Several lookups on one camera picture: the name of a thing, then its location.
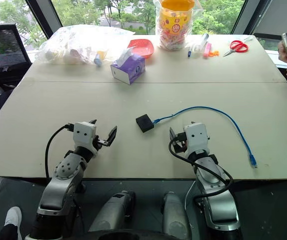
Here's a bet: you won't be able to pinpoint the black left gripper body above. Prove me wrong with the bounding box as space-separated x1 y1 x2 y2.
92 134 110 152

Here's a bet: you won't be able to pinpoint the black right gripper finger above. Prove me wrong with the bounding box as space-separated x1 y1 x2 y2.
168 126 178 141

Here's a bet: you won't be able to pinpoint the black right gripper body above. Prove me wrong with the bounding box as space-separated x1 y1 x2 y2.
172 131 188 154

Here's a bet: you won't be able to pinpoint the small black box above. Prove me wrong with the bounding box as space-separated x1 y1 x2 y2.
135 113 155 134

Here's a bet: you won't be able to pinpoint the purple tissue box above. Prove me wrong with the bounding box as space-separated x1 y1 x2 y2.
110 46 147 86

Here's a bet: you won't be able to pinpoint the silver rounded robot leg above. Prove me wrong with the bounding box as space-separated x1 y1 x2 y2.
160 191 192 240
87 190 137 234

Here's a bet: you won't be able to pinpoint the large clear plastic bag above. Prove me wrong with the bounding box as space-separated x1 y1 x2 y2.
36 24 136 67

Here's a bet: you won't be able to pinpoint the red plastic bowl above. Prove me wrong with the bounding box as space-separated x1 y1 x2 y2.
127 38 155 60

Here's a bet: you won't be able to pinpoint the pink plastic stick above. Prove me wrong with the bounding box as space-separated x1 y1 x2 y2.
203 42 213 59

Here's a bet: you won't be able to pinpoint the dark robot torso rim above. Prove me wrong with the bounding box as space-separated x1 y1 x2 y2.
64 228 184 240

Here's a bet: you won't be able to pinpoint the candy jar with orange lid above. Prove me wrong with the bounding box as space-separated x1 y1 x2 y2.
152 0 202 52

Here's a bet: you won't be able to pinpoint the white shoe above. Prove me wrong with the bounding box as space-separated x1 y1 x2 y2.
4 206 23 240

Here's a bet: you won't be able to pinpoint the black mesh office chair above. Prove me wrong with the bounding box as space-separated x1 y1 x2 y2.
0 23 32 87

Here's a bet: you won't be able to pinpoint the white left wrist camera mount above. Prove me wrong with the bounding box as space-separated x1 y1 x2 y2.
72 121 98 154

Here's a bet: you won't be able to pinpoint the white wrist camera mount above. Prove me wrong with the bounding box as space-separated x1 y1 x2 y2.
72 121 98 154
183 122 210 156

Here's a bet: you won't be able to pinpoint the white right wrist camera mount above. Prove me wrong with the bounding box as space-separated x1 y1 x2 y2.
183 122 210 156

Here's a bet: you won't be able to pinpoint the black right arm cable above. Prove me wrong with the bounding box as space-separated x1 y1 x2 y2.
168 138 234 204

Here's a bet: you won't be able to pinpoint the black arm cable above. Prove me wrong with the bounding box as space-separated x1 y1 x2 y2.
44 123 75 179
168 138 234 204

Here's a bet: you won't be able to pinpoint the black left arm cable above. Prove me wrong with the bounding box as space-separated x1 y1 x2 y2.
44 123 75 179

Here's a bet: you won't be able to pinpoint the blue Ethernet cable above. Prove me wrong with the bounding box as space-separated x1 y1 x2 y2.
151 106 258 169

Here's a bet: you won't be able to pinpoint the red handled scissors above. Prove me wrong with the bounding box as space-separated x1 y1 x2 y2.
223 39 249 58

